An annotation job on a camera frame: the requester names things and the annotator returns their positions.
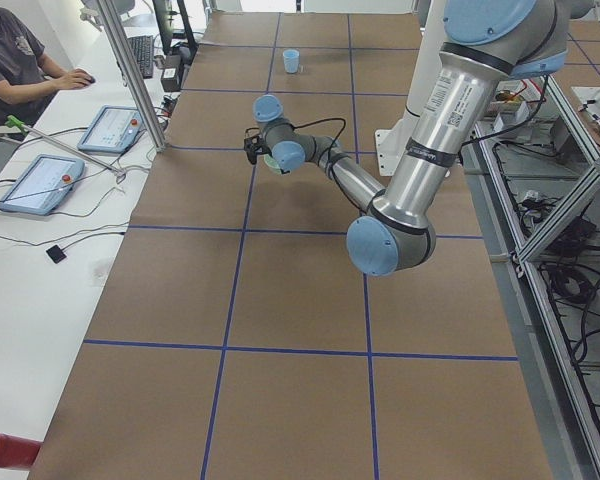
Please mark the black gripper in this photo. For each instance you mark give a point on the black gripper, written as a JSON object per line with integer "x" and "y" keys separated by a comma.
{"x": 261, "y": 150}

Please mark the green ceramic bowl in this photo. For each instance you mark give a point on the green ceramic bowl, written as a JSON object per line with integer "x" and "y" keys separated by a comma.
{"x": 273, "y": 165}

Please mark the blue paper cup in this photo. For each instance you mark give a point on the blue paper cup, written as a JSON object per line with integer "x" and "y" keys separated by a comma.
{"x": 291, "y": 61}

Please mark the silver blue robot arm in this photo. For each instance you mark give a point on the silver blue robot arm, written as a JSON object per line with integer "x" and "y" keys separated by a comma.
{"x": 486, "y": 43}

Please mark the black box white label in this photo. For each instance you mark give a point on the black box white label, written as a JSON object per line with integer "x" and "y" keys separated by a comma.
{"x": 172, "y": 74}

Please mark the black computer monitor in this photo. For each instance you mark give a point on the black computer monitor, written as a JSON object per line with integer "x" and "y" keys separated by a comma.
{"x": 165, "y": 14}

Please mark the far blue teach pendant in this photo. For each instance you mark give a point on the far blue teach pendant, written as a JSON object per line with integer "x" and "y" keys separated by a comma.
{"x": 113, "y": 131}

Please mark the blue teach pendant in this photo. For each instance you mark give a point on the blue teach pendant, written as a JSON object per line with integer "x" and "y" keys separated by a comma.
{"x": 113, "y": 131}
{"x": 43, "y": 186}

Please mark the black keyboard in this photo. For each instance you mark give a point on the black keyboard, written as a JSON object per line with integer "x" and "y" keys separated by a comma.
{"x": 142, "y": 49}

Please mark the near blue teach pendant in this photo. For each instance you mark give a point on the near blue teach pendant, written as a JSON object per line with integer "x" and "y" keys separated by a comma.
{"x": 43, "y": 186}

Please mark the small black square pad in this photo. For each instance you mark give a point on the small black square pad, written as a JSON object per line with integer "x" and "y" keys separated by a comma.
{"x": 56, "y": 254}

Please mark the long metal rod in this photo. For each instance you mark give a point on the long metal rod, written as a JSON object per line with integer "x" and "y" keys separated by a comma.
{"x": 13, "y": 121}

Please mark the seated person grey shirt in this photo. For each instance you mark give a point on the seated person grey shirt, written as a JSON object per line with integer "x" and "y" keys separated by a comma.
{"x": 29, "y": 78}

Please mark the red cylinder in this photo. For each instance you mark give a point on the red cylinder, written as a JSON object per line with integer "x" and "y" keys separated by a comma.
{"x": 17, "y": 453}

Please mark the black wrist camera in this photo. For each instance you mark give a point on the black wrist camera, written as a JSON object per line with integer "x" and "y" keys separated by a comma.
{"x": 248, "y": 148}

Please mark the aluminium frame post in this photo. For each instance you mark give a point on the aluminium frame post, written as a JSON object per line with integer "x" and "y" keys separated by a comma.
{"x": 122, "y": 51}

